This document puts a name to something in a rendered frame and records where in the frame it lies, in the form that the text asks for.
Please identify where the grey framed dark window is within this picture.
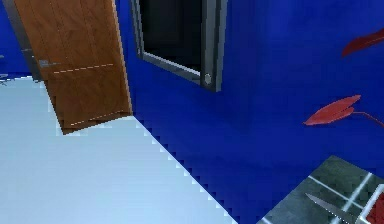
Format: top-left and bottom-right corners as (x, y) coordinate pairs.
(129, 0), (229, 93)

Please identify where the brown wooden room door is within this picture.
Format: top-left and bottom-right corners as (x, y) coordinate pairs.
(12, 0), (134, 136)

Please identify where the red leaved house plant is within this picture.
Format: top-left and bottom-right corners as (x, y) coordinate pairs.
(302, 27), (384, 129)

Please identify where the grey tiled worktop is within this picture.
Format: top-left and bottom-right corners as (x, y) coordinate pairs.
(256, 154), (384, 224)

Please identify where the silver knife blade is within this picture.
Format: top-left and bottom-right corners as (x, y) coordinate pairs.
(305, 192), (358, 224)

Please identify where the red and white box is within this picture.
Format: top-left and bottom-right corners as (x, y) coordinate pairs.
(355, 183), (384, 224)

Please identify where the grey door handle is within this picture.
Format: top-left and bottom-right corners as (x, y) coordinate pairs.
(37, 58), (62, 70)

